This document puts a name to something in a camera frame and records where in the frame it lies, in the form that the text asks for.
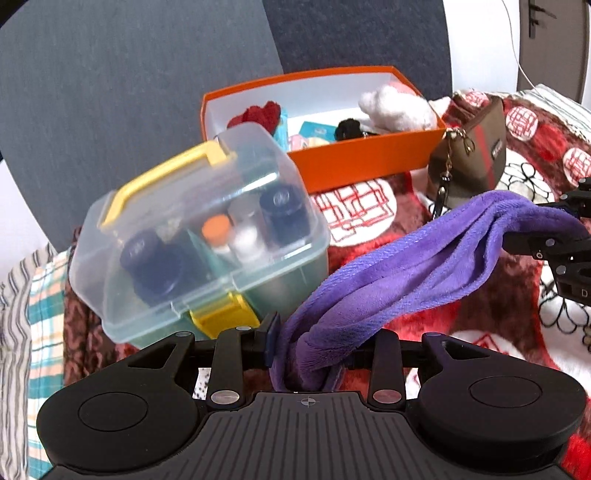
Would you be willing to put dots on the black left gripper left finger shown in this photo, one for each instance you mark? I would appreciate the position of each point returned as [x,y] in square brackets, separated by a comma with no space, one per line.
[265,340]

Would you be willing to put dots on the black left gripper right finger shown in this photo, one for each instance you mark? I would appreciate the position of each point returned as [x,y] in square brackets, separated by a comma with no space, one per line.
[336,376]

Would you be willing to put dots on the purple fleece cloth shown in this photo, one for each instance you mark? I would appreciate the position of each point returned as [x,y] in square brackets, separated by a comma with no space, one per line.
[443,261]

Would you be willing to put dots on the black fuzzy pompom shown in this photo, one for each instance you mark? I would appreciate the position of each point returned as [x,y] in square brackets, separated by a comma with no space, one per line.
[350,129]

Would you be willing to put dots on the white pink plush toy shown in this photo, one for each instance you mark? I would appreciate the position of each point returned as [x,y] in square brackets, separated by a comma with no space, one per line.
[393,109]

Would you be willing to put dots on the clear plastic storage box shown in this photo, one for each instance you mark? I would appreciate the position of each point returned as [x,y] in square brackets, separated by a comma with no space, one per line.
[216,237]

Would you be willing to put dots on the brown red-striped handbag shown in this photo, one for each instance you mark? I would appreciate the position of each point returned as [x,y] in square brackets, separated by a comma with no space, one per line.
[470,160]

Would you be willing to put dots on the striped white grey cloth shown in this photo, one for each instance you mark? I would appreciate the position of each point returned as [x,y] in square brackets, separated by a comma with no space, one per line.
[572,114]

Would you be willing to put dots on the teal packet in box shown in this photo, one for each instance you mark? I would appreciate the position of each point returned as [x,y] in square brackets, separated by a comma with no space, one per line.
[316,134]

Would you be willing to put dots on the red fuzzy plush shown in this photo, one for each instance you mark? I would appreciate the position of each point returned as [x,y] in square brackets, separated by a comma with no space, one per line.
[267,116]

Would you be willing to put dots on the orange cardboard box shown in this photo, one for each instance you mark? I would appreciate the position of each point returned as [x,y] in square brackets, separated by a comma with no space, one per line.
[327,96]

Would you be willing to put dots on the teal plaid cloth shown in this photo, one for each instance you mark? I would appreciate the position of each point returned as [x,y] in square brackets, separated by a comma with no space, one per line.
[32,365]

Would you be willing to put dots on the dark grey felt panel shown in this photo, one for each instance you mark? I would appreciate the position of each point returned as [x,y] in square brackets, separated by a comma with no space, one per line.
[407,34]

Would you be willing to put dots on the door handle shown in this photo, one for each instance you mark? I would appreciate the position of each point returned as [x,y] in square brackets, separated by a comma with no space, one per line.
[533,22]

